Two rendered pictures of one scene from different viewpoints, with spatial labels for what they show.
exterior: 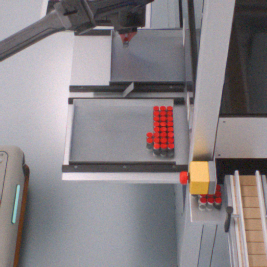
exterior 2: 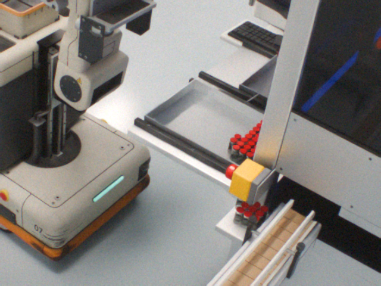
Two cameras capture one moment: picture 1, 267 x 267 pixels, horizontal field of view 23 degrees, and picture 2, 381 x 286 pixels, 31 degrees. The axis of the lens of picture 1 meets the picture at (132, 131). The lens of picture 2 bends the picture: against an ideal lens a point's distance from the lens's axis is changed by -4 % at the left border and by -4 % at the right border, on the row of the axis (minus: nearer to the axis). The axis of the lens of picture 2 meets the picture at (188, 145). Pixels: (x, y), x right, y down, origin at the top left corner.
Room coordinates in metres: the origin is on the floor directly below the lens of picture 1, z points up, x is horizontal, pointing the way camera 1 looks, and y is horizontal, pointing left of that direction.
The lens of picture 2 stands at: (-0.15, -0.65, 2.15)
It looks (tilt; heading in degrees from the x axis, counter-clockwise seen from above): 39 degrees down; 27
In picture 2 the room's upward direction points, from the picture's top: 10 degrees clockwise
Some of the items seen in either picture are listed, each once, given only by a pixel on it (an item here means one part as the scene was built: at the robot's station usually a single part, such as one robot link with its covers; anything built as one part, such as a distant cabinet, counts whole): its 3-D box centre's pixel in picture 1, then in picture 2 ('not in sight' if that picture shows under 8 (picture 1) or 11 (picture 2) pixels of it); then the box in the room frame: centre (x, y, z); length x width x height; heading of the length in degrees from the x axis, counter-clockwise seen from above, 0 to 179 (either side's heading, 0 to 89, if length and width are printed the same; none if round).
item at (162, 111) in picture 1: (163, 130); (255, 143); (1.35, -0.10, 0.90); 0.18 x 0.02 x 0.05; 179
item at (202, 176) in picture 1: (201, 178); (249, 181); (1.10, -0.20, 0.99); 0.08 x 0.07 x 0.07; 89
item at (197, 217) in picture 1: (212, 204); (250, 226); (1.08, -0.24, 0.87); 0.14 x 0.13 x 0.02; 89
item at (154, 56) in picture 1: (157, 58); (302, 94); (1.69, -0.09, 0.90); 0.34 x 0.26 x 0.04; 89
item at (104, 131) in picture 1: (122, 132); (216, 125); (1.35, 0.03, 0.90); 0.34 x 0.26 x 0.04; 89
